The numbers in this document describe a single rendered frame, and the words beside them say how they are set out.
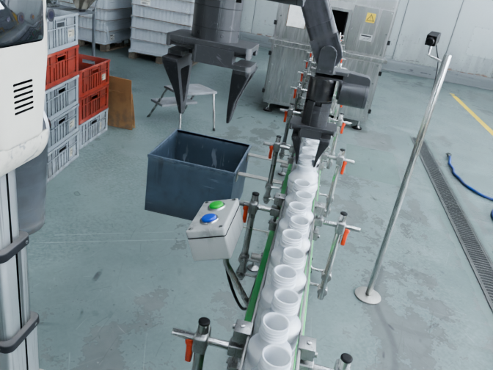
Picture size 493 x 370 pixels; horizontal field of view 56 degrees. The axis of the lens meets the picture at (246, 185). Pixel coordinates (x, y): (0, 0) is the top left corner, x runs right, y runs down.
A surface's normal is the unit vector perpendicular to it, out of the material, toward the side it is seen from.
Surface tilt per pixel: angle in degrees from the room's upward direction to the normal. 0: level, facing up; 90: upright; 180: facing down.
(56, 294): 0
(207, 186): 90
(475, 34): 90
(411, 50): 90
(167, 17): 89
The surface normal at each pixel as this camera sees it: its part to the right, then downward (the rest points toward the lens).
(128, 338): 0.15, -0.90
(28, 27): 0.97, 0.22
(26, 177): 0.72, 0.44
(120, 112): -0.18, 0.53
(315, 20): -0.30, 0.18
